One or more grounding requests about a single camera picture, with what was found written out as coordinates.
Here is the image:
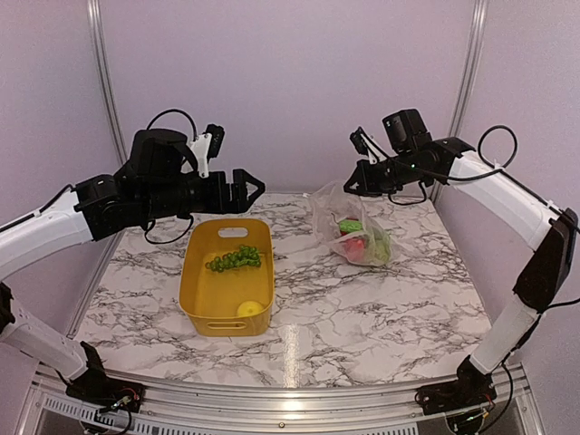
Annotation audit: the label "green toy cabbage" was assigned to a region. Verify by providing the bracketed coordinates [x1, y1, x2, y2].
[364, 229, 392, 266]

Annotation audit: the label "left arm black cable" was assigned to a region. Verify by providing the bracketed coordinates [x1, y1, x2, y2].
[142, 108, 200, 246]

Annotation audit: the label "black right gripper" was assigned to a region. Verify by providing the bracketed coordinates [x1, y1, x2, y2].
[343, 149, 430, 197]

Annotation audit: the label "right aluminium frame post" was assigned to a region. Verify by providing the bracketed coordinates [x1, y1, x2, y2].
[430, 0, 490, 203]

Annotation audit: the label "yellow plastic basket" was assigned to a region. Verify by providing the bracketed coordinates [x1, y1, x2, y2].
[179, 218, 276, 337]

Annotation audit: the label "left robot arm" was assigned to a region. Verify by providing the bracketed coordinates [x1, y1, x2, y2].
[1, 169, 266, 403]

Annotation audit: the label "green toy bitter gourd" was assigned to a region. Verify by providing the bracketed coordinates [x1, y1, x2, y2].
[338, 218, 363, 234]

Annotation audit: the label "aluminium frame post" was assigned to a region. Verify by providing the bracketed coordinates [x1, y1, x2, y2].
[87, 0, 128, 164]
[430, 0, 490, 203]

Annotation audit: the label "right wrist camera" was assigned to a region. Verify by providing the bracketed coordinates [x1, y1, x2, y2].
[349, 127, 388, 164]

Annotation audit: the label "aluminium table front rail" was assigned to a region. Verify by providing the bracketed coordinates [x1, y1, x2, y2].
[26, 357, 540, 435]

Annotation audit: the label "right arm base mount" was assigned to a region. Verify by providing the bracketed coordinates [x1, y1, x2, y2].
[414, 356, 497, 415]

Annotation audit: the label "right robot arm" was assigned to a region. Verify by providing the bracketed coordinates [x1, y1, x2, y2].
[343, 132, 579, 406]

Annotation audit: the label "yellow toy lemon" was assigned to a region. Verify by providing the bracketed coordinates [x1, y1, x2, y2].
[236, 300, 265, 318]

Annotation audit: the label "left aluminium frame post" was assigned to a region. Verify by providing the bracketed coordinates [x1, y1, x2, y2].
[87, 0, 128, 164]

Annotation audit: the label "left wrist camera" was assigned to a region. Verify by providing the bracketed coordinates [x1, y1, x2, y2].
[188, 124, 225, 179]

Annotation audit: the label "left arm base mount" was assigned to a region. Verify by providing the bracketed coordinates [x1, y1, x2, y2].
[60, 342, 145, 412]

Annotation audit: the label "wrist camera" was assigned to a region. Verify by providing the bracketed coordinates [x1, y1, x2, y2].
[349, 127, 388, 164]
[188, 124, 225, 179]

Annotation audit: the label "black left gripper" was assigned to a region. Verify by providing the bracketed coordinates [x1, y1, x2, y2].
[141, 168, 266, 221]

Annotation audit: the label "clear zip top bag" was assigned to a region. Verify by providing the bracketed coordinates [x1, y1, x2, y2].
[308, 181, 392, 266]

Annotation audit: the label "green toy grapes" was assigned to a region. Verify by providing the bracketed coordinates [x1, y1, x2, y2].
[205, 246, 262, 273]

